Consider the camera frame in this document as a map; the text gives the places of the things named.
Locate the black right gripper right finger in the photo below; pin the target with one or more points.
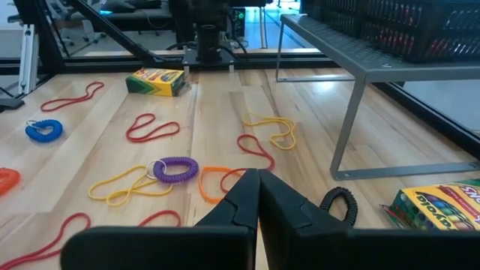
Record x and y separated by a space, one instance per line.
337 251

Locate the black control box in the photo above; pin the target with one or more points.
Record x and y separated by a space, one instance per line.
238 22

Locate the grey perforated metal shelf riser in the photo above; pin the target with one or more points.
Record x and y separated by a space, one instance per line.
356 56

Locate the orange rubber band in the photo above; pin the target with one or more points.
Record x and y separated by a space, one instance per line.
200 183

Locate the red rubber band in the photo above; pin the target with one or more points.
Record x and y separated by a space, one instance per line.
56 240
258 152
161 212
71 100
150 140

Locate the silver aluminium post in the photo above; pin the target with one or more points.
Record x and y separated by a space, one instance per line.
28 60

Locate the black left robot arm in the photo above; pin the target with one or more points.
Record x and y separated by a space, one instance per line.
209 41

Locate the yellow green Crayola crayon box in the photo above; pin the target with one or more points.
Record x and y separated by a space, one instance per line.
438 206
155 82

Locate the black slotted plastic bin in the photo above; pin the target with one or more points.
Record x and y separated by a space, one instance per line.
313 7
431 30
345 15

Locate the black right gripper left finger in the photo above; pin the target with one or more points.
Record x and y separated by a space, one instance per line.
187 247

